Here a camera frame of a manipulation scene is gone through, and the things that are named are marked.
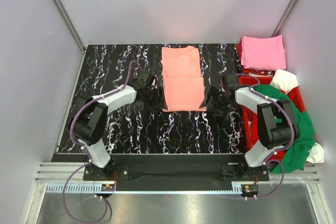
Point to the green t shirt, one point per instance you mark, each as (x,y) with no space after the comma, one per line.
(297,154)

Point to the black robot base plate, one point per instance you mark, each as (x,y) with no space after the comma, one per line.
(177,169)

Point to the red plastic bin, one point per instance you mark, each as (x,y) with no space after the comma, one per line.
(296,95)

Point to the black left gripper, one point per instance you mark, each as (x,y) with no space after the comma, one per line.
(158,101)

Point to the red t shirt in bin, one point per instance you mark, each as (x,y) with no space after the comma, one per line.
(254,136)

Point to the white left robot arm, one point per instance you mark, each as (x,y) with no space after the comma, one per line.
(88,123)

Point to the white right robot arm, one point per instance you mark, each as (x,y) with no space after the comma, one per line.
(277,124)

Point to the white slotted cable duct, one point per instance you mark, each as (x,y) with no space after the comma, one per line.
(125,188)

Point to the salmon pink t shirt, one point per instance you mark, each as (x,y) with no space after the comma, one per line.
(183,82)

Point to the black marble pattern mat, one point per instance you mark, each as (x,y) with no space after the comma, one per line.
(134,130)

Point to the folded pink t shirt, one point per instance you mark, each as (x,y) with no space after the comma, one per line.
(263,53)

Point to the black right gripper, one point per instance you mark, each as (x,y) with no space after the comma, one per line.
(221,110)

